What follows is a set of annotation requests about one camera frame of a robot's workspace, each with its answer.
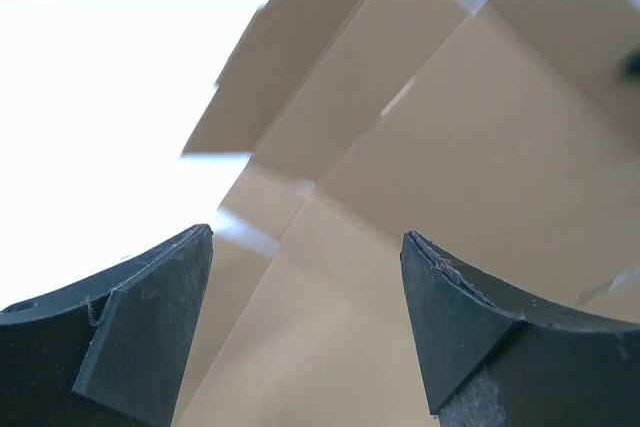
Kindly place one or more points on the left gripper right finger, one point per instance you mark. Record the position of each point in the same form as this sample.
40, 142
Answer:
492, 354

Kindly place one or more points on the cardboard box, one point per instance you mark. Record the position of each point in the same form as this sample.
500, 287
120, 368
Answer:
499, 130

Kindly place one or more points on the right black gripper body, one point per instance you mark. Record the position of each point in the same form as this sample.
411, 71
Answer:
630, 66

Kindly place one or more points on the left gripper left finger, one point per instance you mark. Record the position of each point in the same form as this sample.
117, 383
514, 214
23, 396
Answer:
112, 348

